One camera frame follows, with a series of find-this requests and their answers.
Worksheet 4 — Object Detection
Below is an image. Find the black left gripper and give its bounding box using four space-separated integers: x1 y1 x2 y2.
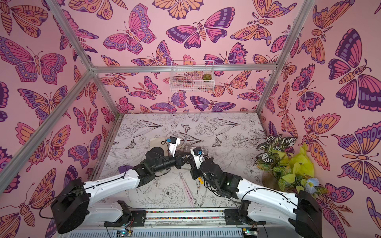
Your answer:
152 152 192 175

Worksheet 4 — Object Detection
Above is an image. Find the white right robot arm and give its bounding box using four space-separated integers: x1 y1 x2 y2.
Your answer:
189 159 322 238

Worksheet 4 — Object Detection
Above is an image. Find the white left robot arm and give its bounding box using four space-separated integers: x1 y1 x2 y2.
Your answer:
50 147 194 234

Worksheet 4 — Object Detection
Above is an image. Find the cream toothbrush holder caddy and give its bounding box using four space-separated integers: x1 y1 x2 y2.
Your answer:
177 144 196 154

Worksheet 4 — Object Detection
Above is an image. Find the pink toothbrush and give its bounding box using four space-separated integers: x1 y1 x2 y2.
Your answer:
179 172 195 207

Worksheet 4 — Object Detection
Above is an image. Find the beige cloth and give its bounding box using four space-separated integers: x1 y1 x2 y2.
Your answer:
149 137 168 150

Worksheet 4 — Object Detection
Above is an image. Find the purple silicone object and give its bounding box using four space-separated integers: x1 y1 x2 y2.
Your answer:
118 165 132 174

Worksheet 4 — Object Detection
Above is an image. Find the artificial potted plant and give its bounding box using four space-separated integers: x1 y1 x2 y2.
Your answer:
255 134 328 197

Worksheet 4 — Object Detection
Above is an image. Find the small green succulent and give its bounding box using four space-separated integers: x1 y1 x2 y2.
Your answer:
202 73 213 81

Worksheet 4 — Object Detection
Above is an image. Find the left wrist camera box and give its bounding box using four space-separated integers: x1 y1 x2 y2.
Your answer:
167 136 181 157

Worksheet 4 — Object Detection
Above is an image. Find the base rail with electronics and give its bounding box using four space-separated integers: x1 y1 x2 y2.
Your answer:
105 208 269 238

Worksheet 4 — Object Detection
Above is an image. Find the white wire wall basket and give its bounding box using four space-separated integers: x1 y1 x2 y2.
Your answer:
168 59 215 93

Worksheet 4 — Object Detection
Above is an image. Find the aluminium frame corner post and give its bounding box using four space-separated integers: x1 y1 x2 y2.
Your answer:
256 0 316 116

